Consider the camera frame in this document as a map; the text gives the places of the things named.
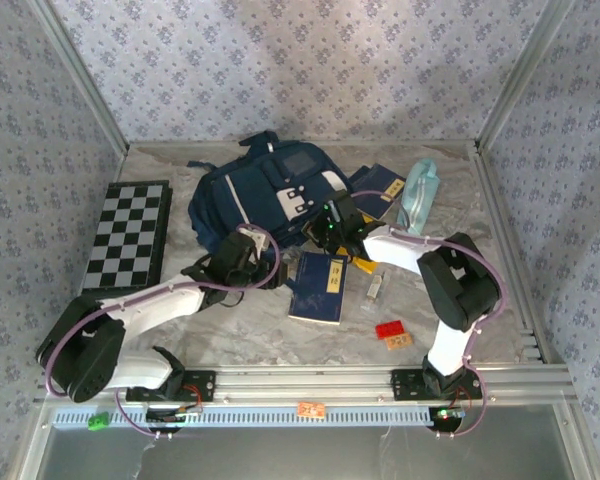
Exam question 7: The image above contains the blue book with yellow label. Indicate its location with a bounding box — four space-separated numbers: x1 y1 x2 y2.
348 162 407 221
288 251 350 327

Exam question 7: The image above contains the navy blue backpack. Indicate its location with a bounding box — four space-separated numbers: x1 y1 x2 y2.
186 129 357 257

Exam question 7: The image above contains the light blue pencil case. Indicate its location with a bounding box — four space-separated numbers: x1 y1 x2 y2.
397 158 439 236

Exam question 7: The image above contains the small clear tube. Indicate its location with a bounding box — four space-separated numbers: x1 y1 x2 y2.
360 272 389 314

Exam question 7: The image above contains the red plastic block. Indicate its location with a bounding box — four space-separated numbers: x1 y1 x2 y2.
374 321 406 340

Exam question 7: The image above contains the black and grey chessboard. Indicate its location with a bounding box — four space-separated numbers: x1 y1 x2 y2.
81 180 171 300

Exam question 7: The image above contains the grey metal sheet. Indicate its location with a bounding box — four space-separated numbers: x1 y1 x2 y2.
17 399 600 480

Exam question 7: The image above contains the aluminium mounting rail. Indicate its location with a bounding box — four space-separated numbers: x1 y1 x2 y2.
33 363 580 407

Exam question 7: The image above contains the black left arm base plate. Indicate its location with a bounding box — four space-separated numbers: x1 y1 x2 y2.
124 368 218 404

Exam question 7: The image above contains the grey slotted cable duct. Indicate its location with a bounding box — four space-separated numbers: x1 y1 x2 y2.
52 405 464 429

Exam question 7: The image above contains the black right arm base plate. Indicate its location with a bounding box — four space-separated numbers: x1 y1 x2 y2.
389 368 484 402

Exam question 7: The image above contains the small circuit board with wires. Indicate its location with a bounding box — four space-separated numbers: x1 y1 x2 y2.
144 405 205 435
427 404 467 435

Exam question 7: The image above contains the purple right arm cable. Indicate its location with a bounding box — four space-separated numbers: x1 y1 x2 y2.
349 188 506 442

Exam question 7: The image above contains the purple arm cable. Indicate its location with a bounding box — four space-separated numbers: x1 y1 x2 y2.
44 224 284 442
349 188 506 442

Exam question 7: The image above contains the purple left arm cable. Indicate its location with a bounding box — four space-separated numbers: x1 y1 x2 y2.
44 224 284 442

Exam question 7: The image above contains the aluminium frame post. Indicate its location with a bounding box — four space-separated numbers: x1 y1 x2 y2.
27 0 131 155
473 0 579 155

